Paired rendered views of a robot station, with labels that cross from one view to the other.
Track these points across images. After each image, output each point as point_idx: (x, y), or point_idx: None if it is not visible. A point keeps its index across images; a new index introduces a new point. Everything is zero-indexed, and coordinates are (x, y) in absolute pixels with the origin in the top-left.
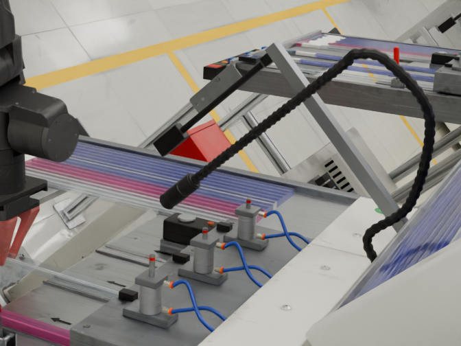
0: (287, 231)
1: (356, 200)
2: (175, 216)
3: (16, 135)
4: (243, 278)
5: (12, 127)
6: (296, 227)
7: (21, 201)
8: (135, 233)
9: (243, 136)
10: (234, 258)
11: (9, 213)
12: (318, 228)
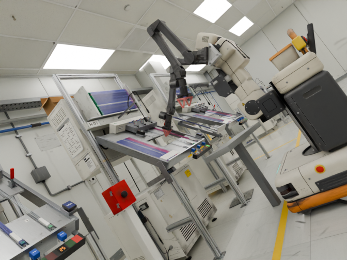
0: (123, 136)
1: (117, 125)
2: (143, 131)
3: None
4: (138, 123)
5: None
6: (121, 137)
7: None
8: (148, 139)
9: (143, 102)
10: (138, 124)
11: None
12: (117, 136)
